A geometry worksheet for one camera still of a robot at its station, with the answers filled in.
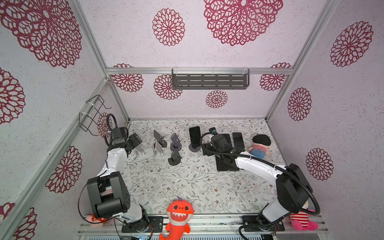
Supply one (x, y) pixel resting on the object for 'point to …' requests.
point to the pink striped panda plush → (300, 221)
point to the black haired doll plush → (260, 147)
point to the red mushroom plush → (102, 219)
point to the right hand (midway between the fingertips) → (207, 142)
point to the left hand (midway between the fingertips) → (134, 143)
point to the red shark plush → (179, 213)
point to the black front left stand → (175, 158)
